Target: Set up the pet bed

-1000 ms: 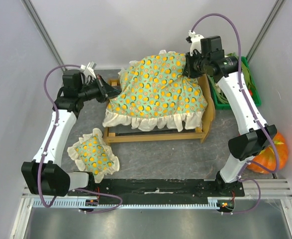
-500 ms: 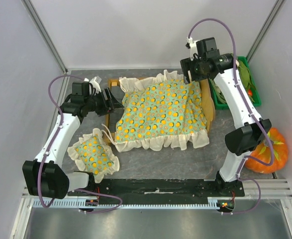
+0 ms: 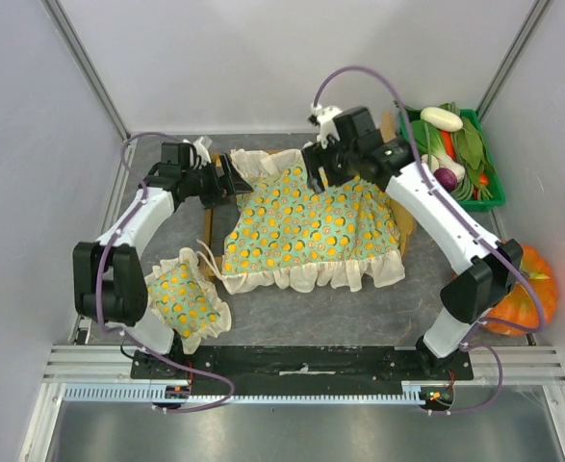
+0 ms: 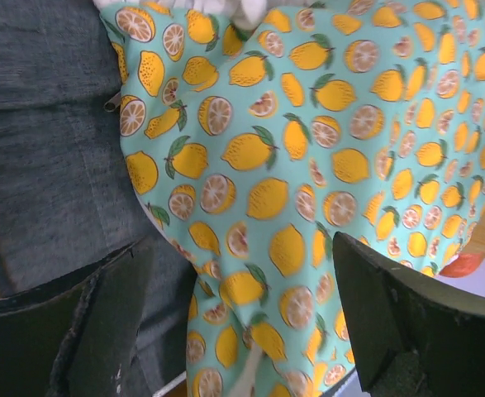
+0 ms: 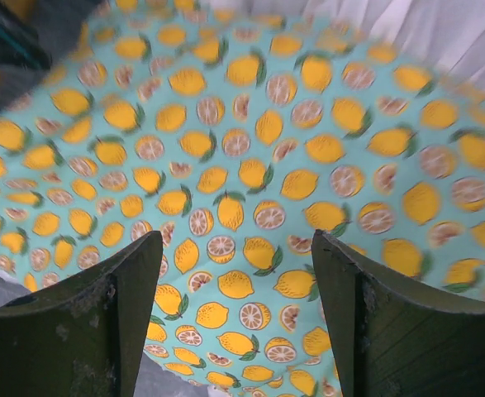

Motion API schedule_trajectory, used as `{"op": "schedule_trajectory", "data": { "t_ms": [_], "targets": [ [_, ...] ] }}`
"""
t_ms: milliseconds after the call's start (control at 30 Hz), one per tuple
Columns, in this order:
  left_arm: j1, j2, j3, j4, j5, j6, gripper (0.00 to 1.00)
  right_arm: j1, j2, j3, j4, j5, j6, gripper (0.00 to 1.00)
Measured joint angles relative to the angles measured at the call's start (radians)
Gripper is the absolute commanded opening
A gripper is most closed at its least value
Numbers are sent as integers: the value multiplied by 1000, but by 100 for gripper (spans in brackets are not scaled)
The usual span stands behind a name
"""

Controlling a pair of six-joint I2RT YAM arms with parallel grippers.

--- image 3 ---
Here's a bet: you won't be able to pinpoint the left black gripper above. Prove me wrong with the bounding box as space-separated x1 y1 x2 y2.
182 153 252 210

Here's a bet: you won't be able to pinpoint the large lemon print cushion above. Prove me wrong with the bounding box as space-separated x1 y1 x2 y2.
219 149 405 295

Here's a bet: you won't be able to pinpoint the white cushion tie cord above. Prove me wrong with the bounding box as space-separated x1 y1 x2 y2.
195 239 228 283

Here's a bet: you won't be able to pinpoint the small lemon print pillow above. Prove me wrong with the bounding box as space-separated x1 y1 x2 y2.
144 247 232 354

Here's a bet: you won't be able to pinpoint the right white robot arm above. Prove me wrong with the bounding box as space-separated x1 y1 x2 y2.
301 105 523 379

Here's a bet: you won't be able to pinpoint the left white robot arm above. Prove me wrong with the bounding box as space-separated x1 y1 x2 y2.
72 136 252 378

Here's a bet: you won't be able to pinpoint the toy bok choy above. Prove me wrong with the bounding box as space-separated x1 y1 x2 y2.
411 120 465 181

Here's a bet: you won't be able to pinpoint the white toy radish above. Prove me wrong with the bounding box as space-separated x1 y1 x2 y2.
420 107 463 133

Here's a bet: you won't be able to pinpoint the purple toy onion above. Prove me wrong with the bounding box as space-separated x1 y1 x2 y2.
433 167 458 192

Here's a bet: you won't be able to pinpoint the orange toy carrot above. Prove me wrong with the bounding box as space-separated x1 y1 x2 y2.
440 130 456 161

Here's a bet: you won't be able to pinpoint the green toy long beans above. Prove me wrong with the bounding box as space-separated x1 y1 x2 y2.
393 99 476 203

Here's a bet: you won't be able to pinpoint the green toy spinach leaves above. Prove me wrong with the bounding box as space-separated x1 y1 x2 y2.
440 102 495 187

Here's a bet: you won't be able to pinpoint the green plastic tray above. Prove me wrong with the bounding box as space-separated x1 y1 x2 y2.
397 108 508 213

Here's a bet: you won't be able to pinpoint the orange toy pumpkin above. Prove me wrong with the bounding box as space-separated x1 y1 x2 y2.
484 244 558 336

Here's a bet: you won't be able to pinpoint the wooden pet bed frame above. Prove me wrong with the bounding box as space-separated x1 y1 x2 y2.
202 110 417 256

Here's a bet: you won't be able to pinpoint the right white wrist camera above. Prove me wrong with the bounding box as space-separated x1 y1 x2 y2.
309 104 343 148

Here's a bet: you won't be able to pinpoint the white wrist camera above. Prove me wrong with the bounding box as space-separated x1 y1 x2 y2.
183 136 212 168
309 104 343 148

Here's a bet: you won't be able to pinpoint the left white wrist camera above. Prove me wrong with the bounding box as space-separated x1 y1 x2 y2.
183 136 212 168

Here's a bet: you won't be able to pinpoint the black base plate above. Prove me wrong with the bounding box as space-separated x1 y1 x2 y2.
130 344 474 391

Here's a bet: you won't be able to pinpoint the grey slotted cable duct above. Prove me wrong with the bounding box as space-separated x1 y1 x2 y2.
63 383 424 405

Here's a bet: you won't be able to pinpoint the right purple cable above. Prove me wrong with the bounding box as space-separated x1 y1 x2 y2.
312 65 552 416

